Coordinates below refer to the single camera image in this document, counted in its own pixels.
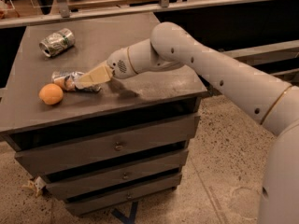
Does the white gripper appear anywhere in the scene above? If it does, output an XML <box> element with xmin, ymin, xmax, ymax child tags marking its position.
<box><xmin>74</xmin><ymin>39</ymin><xmax>182</xmax><ymax>88</ymax></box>

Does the crushed redbull can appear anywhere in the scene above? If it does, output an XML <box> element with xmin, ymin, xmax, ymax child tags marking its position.
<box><xmin>51</xmin><ymin>71</ymin><xmax>101</xmax><ymax>92</ymax></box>

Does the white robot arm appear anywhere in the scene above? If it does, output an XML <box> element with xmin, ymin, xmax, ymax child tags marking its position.
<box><xmin>75</xmin><ymin>22</ymin><xmax>299</xmax><ymax>224</ymax></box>

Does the crushed green silver can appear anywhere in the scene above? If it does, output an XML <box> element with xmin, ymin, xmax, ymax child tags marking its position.
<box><xmin>39</xmin><ymin>28</ymin><xmax>76</xmax><ymax>57</ymax></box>

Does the orange fruit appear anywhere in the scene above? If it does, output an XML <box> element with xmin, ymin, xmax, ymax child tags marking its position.
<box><xmin>39</xmin><ymin>83</ymin><xmax>64</xmax><ymax>105</ymax></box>

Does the grey drawer cabinet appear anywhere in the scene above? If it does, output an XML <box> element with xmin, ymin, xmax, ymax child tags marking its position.
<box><xmin>0</xmin><ymin>13</ymin><xmax>206</xmax><ymax>204</ymax></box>

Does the top grey drawer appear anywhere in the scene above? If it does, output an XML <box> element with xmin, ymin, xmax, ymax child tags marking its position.
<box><xmin>15</xmin><ymin>114</ymin><xmax>199</xmax><ymax>176</ymax></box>

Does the grey drawer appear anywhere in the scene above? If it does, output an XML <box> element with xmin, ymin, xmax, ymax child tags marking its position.
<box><xmin>65</xmin><ymin>173</ymin><xmax>182</xmax><ymax>216</ymax></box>
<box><xmin>46</xmin><ymin>149</ymin><xmax>188</xmax><ymax>200</ymax></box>
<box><xmin>15</xmin><ymin>114</ymin><xmax>199</xmax><ymax>176</ymax></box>

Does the middle grey drawer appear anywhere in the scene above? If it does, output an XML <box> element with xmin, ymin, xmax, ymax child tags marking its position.
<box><xmin>46</xmin><ymin>149</ymin><xmax>188</xmax><ymax>200</ymax></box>

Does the bottom grey drawer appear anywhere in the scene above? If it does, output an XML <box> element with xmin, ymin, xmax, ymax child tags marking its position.
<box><xmin>65</xmin><ymin>173</ymin><xmax>182</xmax><ymax>216</ymax></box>

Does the blue tape cross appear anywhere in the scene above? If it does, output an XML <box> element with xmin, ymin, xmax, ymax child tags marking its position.
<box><xmin>111</xmin><ymin>202</ymin><xmax>138</xmax><ymax>224</ymax></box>

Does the metal railing frame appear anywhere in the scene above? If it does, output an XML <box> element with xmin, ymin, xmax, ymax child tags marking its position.
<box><xmin>0</xmin><ymin>0</ymin><xmax>299</xmax><ymax>87</ymax></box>

